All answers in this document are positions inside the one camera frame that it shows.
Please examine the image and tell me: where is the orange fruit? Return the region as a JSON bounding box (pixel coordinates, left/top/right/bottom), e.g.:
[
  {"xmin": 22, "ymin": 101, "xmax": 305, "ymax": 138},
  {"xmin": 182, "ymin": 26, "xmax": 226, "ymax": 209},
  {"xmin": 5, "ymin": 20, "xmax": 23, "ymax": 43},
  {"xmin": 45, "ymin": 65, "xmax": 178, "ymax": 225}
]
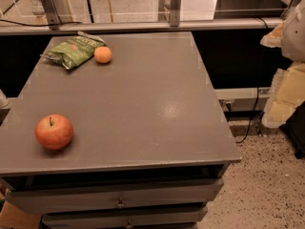
[{"xmin": 94, "ymin": 47, "xmax": 112, "ymax": 64}]

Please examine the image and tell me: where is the metal upright post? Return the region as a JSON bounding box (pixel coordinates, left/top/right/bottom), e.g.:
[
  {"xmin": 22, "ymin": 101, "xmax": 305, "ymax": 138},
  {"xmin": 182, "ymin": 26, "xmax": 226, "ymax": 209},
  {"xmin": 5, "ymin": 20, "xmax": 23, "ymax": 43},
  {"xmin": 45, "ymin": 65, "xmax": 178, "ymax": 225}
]
[{"xmin": 169, "ymin": 0, "xmax": 181, "ymax": 27}]

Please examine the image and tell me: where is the grey top drawer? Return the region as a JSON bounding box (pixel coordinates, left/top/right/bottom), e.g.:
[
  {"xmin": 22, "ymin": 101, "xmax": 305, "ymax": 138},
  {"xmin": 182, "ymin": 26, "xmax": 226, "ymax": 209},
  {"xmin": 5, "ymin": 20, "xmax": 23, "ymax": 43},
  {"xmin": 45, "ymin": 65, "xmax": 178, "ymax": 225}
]
[{"xmin": 6, "ymin": 178, "xmax": 223, "ymax": 214}]

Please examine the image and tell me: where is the grey metal rail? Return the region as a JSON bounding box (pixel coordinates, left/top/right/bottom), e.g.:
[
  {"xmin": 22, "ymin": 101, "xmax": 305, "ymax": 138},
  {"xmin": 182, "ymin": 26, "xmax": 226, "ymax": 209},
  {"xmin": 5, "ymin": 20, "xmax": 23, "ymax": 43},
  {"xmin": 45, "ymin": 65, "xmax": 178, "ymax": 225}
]
[{"xmin": 0, "ymin": 18, "xmax": 282, "ymax": 36}]

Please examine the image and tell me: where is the black floor cable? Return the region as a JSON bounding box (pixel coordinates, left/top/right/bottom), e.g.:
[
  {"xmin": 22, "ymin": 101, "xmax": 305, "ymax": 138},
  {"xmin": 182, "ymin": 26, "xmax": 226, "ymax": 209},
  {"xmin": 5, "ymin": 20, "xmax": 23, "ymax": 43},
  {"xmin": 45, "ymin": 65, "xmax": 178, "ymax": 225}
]
[{"xmin": 235, "ymin": 87, "xmax": 262, "ymax": 144}]

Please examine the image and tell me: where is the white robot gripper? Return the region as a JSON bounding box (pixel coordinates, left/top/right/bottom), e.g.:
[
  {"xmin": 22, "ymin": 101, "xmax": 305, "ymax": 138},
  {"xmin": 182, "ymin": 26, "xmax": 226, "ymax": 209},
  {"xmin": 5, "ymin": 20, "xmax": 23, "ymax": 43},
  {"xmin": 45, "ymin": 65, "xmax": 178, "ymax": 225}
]
[{"xmin": 260, "ymin": 0, "xmax": 305, "ymax": 128}]

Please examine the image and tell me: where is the metal left bracket post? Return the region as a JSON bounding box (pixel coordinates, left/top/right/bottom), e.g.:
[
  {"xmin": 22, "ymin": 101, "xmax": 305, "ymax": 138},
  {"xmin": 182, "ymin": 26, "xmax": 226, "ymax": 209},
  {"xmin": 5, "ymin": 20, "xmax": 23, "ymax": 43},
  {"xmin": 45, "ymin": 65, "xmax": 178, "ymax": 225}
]
[{"xmin": 40, "ymin": 0, "xmax": 61, "ymax": 30}]

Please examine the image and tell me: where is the grey drawer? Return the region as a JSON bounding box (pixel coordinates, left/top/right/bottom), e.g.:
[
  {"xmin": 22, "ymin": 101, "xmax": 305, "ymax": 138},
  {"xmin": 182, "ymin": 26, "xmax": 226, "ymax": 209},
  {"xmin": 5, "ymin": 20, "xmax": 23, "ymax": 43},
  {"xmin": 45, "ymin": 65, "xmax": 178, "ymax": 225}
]
[
  {"xmin": 43, "ymin": 206, "xmax": 207, "ymax": 229},
  {"xmin": 6, "ymin": 178, "xmax": 223, "ymax": 214}
]

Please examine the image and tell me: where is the grey lower drawer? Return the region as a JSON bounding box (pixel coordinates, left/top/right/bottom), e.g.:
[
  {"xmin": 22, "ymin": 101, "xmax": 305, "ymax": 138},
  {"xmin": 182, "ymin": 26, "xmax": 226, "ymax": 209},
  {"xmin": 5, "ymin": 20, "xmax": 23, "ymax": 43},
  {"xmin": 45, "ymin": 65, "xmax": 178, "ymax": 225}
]
[{"xmin": 43, "ymin": 206, "xmax": 207, "ymax": 229}]

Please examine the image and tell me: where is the cardboard box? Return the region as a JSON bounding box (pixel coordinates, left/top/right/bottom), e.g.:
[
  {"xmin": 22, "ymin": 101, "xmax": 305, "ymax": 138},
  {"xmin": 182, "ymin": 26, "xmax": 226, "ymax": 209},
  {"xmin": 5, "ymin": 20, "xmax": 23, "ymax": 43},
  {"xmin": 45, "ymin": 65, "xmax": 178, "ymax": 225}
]
[{"xmin": 0, "ymin": 196, "xmax": 41, "ymax": 229}]

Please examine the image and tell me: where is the red apple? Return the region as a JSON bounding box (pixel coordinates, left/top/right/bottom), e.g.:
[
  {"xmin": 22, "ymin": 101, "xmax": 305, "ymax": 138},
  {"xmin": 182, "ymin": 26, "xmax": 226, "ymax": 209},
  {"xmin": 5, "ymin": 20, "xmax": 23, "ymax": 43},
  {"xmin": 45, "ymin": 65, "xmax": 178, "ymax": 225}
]
[{"xmin": 34, "ymin": 114, "xmax": 73, "ymax": 151}]

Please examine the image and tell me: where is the green chip bag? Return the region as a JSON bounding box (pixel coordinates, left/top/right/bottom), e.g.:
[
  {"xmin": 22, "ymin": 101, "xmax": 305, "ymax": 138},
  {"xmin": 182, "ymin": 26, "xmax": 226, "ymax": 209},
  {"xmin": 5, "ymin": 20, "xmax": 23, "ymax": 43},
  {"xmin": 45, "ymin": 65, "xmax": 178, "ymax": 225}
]
[{"xmin": 42, "ymin": 31, "xmax": 107, "ymax": 70}]

